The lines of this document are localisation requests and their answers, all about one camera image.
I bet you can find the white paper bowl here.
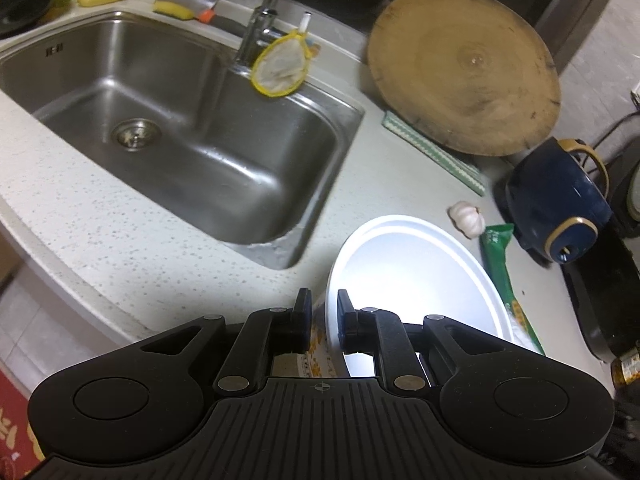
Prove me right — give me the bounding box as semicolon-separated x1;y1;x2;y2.
298;214;515;377

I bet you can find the short green wrapper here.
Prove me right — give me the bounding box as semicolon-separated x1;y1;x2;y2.
480;223;544;356

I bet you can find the chrome kitchen faucet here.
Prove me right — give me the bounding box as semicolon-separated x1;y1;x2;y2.
234;0;283;74

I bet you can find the garlic bulb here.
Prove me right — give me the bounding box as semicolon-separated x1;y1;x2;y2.
448;200;486;240

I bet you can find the green white knitted cloth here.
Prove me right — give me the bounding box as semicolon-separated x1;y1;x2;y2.
382;110;486;196

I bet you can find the blue rice cooker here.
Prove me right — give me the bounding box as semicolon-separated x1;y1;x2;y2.
506;136;613;264

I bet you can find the black open rice cooker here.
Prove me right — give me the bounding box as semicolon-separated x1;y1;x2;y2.
563;139;639;363

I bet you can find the glass sauce jar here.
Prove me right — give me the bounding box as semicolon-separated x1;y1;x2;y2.
611;344;640;389

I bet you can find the stainless steel sink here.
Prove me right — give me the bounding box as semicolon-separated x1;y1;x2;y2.
1;12;362;270

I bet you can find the yellow mesh sink strainer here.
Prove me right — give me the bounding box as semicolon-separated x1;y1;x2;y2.
250;12;312;98

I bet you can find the round wooden cutting board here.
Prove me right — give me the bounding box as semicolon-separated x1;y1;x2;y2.
367;0;561;156

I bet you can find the yellow grey scrub sponge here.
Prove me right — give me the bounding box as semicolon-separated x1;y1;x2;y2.
152;0;220;24

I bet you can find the black power cable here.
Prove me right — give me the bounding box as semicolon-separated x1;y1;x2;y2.
589;109;640;149

